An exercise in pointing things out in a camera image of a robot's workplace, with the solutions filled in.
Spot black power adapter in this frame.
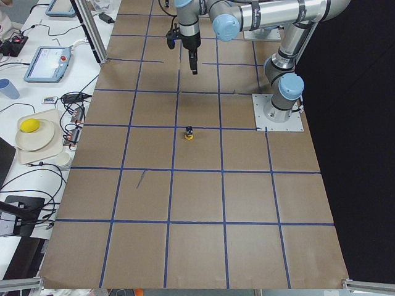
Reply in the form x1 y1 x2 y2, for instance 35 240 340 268
99 13 115 24

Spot aluminium frame post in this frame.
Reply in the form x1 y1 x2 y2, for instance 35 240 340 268
70 0 107 64

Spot blue teach pendant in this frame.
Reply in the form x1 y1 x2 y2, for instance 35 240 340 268
23 46 72 83
45 0 75 17

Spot yellow push button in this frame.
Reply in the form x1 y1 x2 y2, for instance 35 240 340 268
185 126 194 141

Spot light blue plastic cup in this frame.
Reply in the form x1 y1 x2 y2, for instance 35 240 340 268
0 78 20 99

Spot white paper cup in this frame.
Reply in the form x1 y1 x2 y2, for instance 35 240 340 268
55 152 73 170

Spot beige square tray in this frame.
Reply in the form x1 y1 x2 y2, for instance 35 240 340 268
15 109 63 164

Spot brown paper table cover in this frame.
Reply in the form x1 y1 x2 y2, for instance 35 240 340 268
40 1 347 289

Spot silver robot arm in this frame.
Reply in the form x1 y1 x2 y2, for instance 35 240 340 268
166 0 349 123

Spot yellow lemon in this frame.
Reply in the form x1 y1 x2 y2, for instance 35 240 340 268
19 118 40 133

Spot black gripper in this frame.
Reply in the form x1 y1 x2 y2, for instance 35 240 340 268
181 33 201 75

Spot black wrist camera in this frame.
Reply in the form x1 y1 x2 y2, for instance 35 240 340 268
166 23 181 50

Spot beige round plate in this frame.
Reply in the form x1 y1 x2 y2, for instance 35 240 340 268
15 119 55 151

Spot far blue teach pendant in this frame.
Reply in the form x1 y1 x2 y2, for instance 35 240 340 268
45 0 75 17

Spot near blue teach pendant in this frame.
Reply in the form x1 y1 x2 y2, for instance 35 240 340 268
23 46 72 83

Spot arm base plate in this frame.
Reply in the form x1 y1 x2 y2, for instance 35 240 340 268
252 94 304 132
243 27 281 42

